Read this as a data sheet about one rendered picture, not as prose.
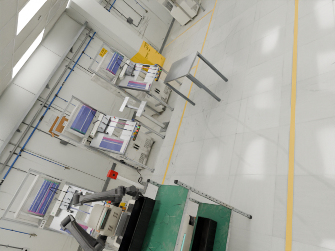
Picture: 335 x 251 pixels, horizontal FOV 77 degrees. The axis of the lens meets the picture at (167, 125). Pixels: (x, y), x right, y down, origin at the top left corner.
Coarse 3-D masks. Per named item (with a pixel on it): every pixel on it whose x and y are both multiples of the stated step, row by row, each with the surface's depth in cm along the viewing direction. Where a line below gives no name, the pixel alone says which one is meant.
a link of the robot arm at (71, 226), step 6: (72, 216) 177; (72, 222) 173; (66, 228) 170; (72, 228) 170; (72, 234) 168; (78, 234) 168; (78, 240) 166; (84, 240) 166; (84, 246) 163; (90, 246) 165
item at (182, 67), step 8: (192, 56) 338; (200, 56) 338; (176, 64) 373; (184, 64) 346; (192, 64) 328; (208, 64) 348; (168, 72) 384; (176, 72) 356; (184, 72) 332; (216, 72) 359; (168, 80) 366; (192, 80) 413; (224, 80) 371; (200, 88) 428; (184, 96) 401; (216, 96) 355; (192, 104) 413
